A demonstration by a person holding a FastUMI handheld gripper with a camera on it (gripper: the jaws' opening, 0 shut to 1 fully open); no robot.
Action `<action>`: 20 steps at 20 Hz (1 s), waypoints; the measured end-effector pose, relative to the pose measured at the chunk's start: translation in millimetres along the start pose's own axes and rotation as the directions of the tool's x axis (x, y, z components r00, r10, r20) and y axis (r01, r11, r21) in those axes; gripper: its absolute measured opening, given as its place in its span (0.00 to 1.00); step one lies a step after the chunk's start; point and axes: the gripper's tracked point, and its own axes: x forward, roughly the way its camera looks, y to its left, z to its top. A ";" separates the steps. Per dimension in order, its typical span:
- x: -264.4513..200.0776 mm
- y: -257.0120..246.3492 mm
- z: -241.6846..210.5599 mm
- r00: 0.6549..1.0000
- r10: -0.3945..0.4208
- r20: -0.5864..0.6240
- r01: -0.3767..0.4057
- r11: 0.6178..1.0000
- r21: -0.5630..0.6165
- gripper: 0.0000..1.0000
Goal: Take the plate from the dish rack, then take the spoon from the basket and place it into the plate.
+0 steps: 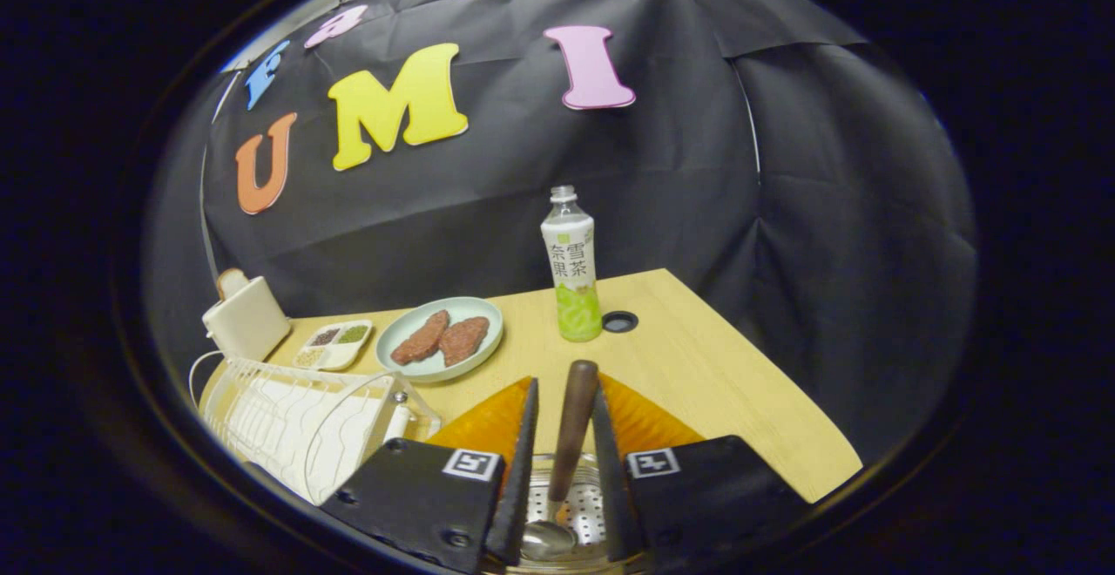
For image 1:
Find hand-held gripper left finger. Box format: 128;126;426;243
321;377;540;574

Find green and white drink bottle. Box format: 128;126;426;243
540;186;604;343

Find white divided bean tray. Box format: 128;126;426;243
293;320;374;372

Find white toaster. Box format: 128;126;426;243
202;275;292;362

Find wooden handled metal spoon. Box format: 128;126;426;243
521;360;600;561

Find brown meat piece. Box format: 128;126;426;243
438;316;490;368
390;310;451;366

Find white wire dish rack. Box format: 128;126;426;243
189;350;443;506

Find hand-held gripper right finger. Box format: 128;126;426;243
591;372;807;574

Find metal wire basket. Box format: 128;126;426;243
483;453;654;575

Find pale green plate with meat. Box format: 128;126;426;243
375;297;505;384

